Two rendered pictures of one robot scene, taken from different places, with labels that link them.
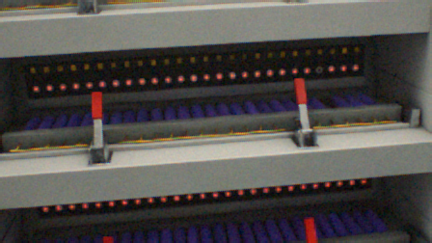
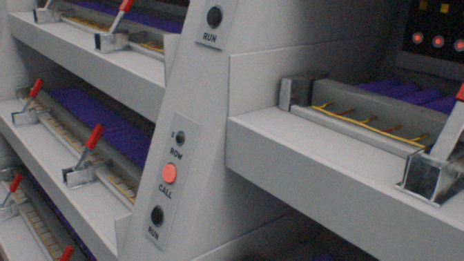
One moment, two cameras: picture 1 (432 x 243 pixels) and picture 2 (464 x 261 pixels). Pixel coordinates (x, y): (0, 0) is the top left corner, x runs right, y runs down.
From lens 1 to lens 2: 0.80 m
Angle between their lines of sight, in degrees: 51
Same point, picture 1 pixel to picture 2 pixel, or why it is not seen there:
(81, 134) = (46, 104)
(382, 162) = (90, 238)
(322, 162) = (65, 204)
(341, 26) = (112, 87)
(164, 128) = (66, 123)
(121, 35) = (40, 43)
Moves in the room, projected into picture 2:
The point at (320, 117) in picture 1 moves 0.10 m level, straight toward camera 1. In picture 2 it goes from (123, 172) to (45, 160)
